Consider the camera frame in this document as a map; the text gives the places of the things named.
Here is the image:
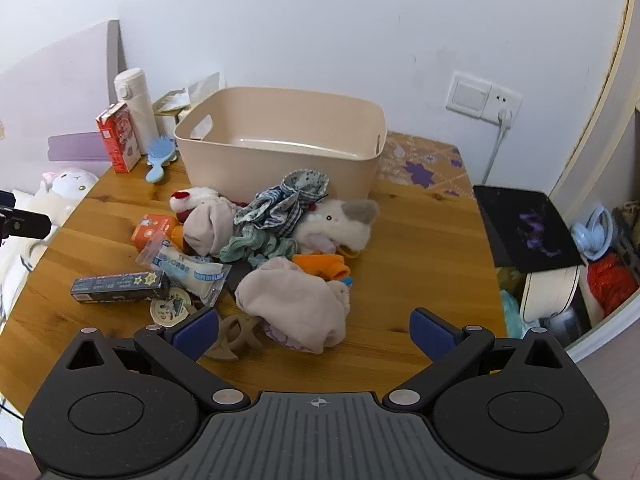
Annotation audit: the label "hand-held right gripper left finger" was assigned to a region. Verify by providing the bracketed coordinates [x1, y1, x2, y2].
[64, 306, 252, 415]

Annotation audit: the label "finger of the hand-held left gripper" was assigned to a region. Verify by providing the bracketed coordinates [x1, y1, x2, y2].
[0, 209, 52, 241]

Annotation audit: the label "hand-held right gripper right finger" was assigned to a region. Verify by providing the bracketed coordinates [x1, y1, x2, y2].
[381, 306, 572, 415]

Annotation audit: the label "blue white tissue packet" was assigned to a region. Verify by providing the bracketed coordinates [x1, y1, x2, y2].
[136, 237, 232, 308]

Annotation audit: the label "green checked scrunchie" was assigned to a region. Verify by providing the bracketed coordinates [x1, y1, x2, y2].
[219, 227, 298, 267]

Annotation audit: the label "small beige fleece cloth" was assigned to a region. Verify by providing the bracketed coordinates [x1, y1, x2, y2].
[181, 197, 246, 258]

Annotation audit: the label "red and white plush toy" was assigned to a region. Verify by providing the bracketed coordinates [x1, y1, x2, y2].
[169, 186, 218, 223]

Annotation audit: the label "white fluffy cat hat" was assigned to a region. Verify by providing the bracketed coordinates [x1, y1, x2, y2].
[292, 197, 381, 258]

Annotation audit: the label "blue plaid scrunchie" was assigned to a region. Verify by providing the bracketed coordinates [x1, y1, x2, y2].
[234, 169, 331, 236]

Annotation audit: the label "beige plastic storage basket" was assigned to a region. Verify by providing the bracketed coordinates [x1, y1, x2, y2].
[173, 86, 388, 206]

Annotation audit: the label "round printed foil cup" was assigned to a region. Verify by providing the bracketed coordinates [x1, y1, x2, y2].
[150, 292, 193, 326]

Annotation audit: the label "beige hair claw clip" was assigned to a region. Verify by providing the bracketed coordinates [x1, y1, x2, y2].
[202, 314, 265, 362]

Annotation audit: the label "white bunny plush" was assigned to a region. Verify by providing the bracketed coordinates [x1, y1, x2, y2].
[0, 190, 66, 321]

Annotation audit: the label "white plush doll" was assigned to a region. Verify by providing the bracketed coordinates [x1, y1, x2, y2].
[35, 167, 101, 226]

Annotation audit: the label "wooden desk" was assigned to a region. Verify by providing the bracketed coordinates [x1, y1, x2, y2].
[0, 130, 508, 413]

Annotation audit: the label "light blue plastic bag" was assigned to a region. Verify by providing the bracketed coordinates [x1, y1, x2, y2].
[500, 287, 526, 338]

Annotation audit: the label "dark long cardboard box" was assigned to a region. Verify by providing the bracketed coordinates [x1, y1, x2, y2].
[70, 271, 171, 305]

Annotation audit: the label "large beige fleece cloth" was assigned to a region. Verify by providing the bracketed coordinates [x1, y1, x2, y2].
[234, 256, 351, 355]

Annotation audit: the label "orange snack packet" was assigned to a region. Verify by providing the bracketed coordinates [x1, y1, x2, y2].
[131, 214, 186, 253]

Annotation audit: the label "white oval container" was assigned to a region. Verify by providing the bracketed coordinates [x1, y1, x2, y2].
[520, 265, 583, 321]

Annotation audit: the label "red carton box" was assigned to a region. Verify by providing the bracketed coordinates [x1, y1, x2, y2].
[95, 102, 143, 174]

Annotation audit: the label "orange sock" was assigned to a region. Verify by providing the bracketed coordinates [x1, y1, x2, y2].
[292, 253, 353, 283]

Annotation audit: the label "lilac headboard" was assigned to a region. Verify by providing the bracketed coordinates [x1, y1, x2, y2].
[0, 20, 123, 196]

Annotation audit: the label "black board with purple print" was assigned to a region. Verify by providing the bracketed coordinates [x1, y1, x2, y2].
[472, 185, 586, 268]

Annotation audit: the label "blue hairbrush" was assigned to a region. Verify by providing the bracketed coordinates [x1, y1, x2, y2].
[145, 137, 178, 183]

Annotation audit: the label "white thermos bottle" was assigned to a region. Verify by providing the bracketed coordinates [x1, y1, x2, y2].
[114, 67, 158, 156]

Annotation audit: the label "light blue headphones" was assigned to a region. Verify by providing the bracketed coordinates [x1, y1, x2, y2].
[570, 204, 615, 261]

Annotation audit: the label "red plastic bag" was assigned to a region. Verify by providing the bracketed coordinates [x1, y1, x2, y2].
[586, 254, 640, 316]

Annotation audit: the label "tissue box with paper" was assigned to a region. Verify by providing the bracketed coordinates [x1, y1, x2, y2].
[152, 72, 223, 131]

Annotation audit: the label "white wall switch socket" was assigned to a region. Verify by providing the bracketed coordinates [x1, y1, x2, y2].
[446, 71, 523, 121]

